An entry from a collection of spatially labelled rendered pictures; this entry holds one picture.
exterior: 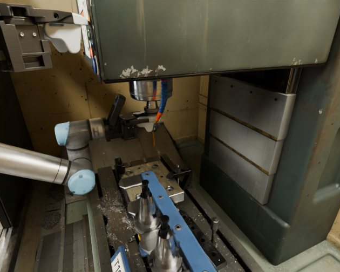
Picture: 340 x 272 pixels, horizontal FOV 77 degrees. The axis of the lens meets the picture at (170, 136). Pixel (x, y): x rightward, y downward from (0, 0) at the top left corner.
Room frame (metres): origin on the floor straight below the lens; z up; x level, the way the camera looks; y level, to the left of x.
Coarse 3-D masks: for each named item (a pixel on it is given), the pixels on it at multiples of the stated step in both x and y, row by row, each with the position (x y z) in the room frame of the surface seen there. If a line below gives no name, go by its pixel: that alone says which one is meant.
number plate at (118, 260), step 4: (120, 252) 0.48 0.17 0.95; (120, 256) 0.47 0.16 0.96; (116, 260) 0.47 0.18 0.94; (120, 260) 0.46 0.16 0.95; (112, 264) 0.46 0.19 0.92; (116, 264) 0.45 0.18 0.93; (120, 264) 0.44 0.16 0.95; (112, 268) 0.45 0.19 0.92; (116, 268) 0.44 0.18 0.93; (120, 268) 0.43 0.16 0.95; (124, 268) 0.43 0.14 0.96
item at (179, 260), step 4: (176, 248) 0.29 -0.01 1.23; (152, 252) 0.28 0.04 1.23; (176, 252) 0.29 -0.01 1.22; (152, 256) 0.27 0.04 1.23; (152, 260) 0.27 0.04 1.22; (180, 260) 0.27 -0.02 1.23; (152, 264) 0.27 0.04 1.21; (176, 264) 0.26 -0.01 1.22; (180, 264) 0.26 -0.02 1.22; (152, 268) 0.25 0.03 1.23; (156, 268) 0.25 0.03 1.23; (172, 268) 0.25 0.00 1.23; (176, 268) 0.25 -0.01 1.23; (180, 268) 0.25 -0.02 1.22
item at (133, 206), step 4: (136, 200) 0.44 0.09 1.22; (132, 204) 0.42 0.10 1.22; (136, 204) 0.42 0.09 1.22; (128, 208) 0.41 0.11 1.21; (132, 208) 0.41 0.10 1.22; (136, 208) 0.41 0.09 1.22; (156, 208) 0.41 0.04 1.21; (128, 212) 0.40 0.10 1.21; (132, 212) 0.40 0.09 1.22; (136, 212) 0.40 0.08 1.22
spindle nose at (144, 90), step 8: (144, 80) 0.71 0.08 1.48; (152, 80) 0.71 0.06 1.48; (160, 80) 0.72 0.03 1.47; (168, 80) 0.74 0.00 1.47; (136, 88) 0.72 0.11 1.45; (144, 88) 0.71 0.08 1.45; (152, 88) 0.71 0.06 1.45; (160, 88) 0.72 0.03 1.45; (168, 88) 0.74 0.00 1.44; (136, 96) 0.73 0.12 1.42; (144, 96) 0.71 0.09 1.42; (152, 96) 0.71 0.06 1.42; (160, 96) 0.72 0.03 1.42; (168, 96) 0.75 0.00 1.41
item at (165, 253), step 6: (162, 240) 0.26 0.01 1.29; (168, 240) 0.26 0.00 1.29; (156, 246) 0.27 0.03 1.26; (162, 246) 0.26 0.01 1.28; (168, 246) 0.26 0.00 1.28; (174, 246) 0.27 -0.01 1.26; (156, 252) 0.26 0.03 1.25; (162, 252) 0.25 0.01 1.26; (168, 252) 0.25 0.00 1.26; (174, 252) 0.26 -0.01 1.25; (156, 258) 0.26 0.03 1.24; (162, 258) 0.25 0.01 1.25; (168, 258) 0.25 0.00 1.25; (174, 258) 0.26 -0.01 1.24; (156, 264) 0.26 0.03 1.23; (162, 264) 0.25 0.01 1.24; (168, 264) 0.25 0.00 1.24; (174, 264) 0.26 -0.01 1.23
